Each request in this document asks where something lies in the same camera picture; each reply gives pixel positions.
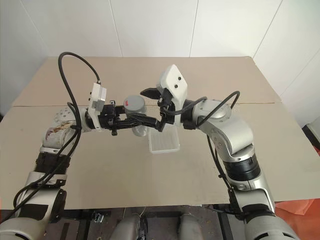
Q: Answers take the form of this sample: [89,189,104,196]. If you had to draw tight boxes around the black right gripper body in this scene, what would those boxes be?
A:
[157,89,176,132]

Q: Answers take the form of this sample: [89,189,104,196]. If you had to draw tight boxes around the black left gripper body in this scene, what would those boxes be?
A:
[98,99,120,137]

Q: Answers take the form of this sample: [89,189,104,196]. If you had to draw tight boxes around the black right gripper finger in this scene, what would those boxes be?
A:
[129,113,159,131]
[140,87,162,100]

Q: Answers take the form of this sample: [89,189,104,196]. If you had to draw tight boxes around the grey jar lid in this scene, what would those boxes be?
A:
[123,94,147,115]

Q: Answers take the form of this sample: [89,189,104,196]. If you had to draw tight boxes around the clear plastic box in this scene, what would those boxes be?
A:
[147,123,181,154]

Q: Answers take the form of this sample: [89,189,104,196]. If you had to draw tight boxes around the grey rounded shape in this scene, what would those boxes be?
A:
[178,212,201,240]

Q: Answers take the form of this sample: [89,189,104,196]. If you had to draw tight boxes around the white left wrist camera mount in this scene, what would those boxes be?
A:
[86,81,108,133]

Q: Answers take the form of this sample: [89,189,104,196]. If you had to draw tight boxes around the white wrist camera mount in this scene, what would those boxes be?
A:
[156,64,188,127]
[86,81,108,133]

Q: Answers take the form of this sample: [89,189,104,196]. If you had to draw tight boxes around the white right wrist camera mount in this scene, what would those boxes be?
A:
[156,64,188,127]

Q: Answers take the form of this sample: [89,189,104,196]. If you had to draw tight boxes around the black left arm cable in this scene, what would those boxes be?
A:
[0,51,102,223]

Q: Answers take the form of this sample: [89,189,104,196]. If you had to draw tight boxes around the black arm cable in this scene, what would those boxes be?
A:
[0,51,102,223]
[159,90,242,216]

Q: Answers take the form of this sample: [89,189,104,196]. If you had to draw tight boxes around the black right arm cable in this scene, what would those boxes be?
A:
[159,90,242,216]

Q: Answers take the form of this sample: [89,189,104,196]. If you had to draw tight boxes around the black table frame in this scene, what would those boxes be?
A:
[46,203,242,240]

